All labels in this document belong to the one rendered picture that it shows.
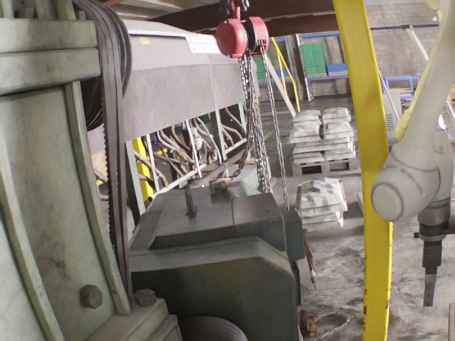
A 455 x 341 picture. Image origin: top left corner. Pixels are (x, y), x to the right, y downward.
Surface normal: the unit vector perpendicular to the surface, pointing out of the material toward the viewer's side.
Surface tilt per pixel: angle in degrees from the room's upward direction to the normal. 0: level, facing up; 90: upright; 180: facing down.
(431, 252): 90
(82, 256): 90
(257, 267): 90
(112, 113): 99
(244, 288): 90
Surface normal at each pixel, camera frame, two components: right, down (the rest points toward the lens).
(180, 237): 0.00, 0.18
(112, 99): 0.94, 0.06
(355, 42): -0.34, 0.22
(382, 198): -0.78, 0.37
